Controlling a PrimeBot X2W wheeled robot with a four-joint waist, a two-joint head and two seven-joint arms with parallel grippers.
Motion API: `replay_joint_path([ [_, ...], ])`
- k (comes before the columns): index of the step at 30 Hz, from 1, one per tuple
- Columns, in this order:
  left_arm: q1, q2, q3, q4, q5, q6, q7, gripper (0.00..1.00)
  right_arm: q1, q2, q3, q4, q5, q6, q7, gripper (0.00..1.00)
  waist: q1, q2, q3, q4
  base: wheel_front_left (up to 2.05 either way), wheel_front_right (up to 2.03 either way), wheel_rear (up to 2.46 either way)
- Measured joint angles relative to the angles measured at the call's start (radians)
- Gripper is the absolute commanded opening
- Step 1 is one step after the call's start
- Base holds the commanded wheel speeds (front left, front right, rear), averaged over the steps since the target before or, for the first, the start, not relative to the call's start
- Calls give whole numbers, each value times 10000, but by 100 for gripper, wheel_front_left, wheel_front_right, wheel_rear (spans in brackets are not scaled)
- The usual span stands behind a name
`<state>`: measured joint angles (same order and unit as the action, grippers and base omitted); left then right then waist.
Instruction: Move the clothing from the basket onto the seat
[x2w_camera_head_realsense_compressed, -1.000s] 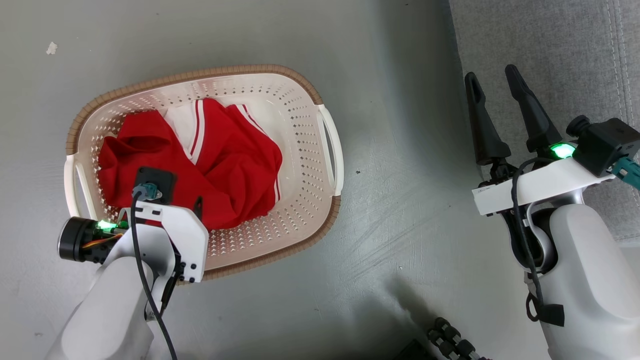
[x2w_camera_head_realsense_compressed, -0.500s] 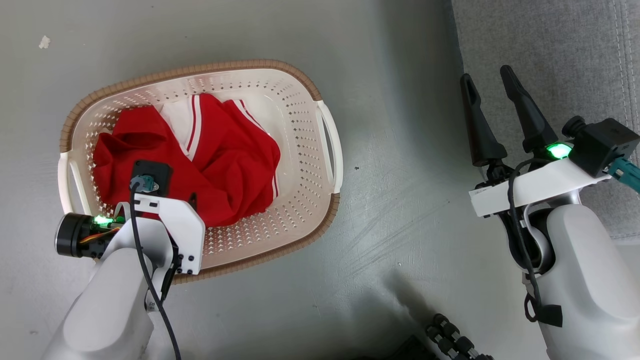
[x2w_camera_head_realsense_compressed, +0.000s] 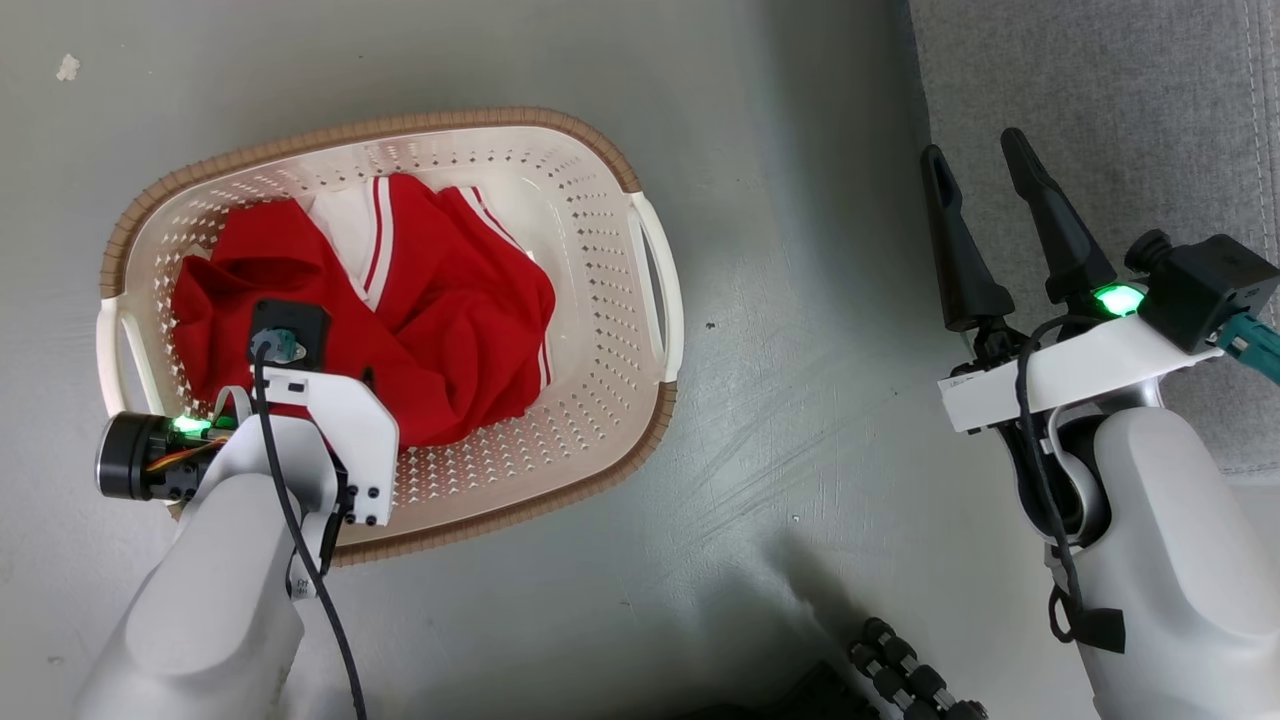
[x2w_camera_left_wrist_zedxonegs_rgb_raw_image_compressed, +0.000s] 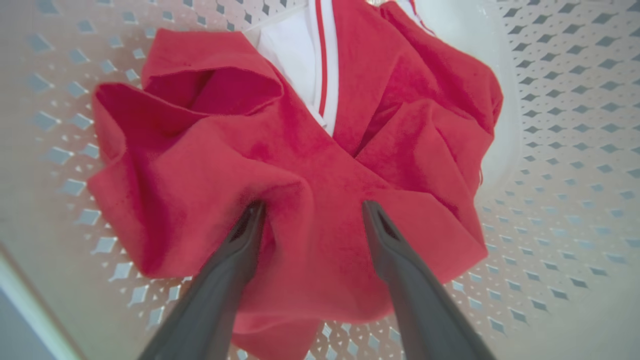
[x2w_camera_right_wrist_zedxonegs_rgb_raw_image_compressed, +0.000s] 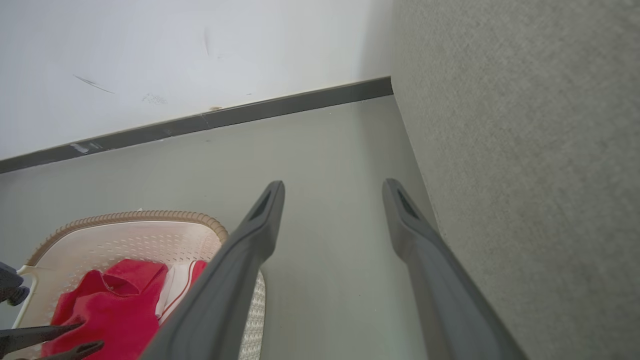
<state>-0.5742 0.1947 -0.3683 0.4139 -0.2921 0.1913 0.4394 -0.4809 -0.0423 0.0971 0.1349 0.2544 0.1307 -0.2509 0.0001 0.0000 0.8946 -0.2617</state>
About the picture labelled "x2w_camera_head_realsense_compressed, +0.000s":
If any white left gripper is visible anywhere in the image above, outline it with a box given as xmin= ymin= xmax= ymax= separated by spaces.
xmin=96 ymin=367 xmax=401 ymax=528

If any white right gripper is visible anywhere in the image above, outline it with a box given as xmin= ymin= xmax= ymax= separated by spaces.
xmin=919 ymin=127 xmax=1226 ymax=434

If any red jersey with white trim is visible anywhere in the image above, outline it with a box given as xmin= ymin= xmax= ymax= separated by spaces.
xmin=170 ymin=172 xmax=558 ymax=449

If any cream perforated plastic laundry basket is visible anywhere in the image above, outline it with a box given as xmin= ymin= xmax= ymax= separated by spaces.
xmin=95 ymin=106 xmax=686 ymax=568

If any grey fabric sofa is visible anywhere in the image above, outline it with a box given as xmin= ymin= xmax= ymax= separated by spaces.
xmin=905 ymin=0 xmax=1280 ymax=481

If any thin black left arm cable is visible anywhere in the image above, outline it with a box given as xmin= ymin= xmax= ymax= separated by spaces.
xmin=253 ymin=340 xmax=369 ymax=720

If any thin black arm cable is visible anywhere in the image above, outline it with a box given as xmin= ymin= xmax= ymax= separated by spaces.
xmin=253 ymin=340 xmax=369 ymax=720
xmin=1013 ymin=315 xmax=1128 ymax=656

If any teal camera cable connector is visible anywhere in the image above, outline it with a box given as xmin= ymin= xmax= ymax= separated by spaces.
xmin=1218 ymin=312 xmax=1280 ymax=387

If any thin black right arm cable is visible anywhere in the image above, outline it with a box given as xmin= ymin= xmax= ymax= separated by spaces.
xmin=1013 ymin=315 xmax=1128 ymax=656

